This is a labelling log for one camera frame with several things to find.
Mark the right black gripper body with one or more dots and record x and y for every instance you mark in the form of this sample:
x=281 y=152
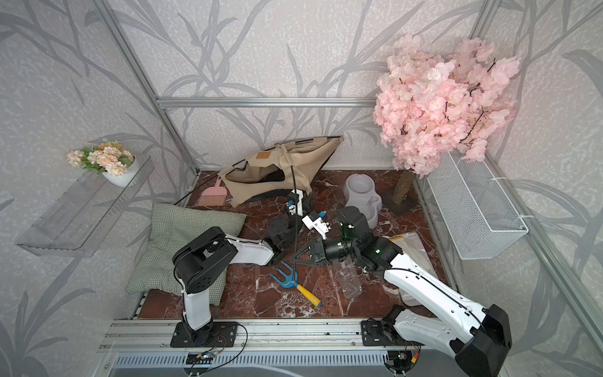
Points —
x=339 y=247

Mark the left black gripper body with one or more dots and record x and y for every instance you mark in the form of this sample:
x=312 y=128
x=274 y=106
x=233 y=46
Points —
x=294 y=225

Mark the beige pet tent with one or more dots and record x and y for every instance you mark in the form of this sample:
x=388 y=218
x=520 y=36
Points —
x=278 y=171

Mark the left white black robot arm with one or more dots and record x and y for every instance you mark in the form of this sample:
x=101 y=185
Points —
x=200 y=263

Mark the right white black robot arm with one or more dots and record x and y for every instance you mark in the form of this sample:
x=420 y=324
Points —
x=478 y=338

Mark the clear plastic bottle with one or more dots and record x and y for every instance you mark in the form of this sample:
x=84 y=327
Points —
x=348 y=277

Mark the blue yellow garden fork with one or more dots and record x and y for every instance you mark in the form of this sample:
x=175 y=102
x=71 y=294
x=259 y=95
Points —
x=290 y=280

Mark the grey double pet bowl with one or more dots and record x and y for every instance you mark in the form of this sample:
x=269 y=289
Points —
x=359 y=191

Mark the bagged white gloves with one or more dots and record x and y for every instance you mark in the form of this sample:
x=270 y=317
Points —
x=411 y=244

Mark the pink small brush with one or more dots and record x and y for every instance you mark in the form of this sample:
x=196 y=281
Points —
x=214 y=196

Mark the pink blossom tree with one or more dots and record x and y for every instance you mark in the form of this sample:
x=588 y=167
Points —
x=429 y=105

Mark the small potted flowers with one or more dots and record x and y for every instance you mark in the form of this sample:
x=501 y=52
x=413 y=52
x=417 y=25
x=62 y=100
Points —
x=110 y=159

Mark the clear acrylic shelf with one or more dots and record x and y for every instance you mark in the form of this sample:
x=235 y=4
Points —
x=76 y=225

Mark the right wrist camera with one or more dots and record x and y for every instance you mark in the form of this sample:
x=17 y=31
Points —
x=315 y=221

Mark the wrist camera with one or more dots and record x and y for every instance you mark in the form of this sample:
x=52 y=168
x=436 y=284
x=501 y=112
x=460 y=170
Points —
x=295 y=202
x=315 y=221

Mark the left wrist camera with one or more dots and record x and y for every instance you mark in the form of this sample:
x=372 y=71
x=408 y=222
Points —
x=295 y=202

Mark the white wire basket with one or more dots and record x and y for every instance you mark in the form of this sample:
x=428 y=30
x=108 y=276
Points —
x=479 y=215

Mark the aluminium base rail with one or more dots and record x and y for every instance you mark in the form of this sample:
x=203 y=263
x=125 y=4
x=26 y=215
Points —
x=344 y=333

